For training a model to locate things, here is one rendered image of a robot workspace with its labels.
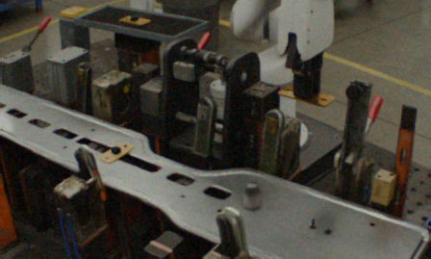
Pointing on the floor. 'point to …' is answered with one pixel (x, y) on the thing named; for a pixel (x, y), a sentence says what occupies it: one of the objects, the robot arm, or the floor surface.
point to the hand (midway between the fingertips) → (307, 82)
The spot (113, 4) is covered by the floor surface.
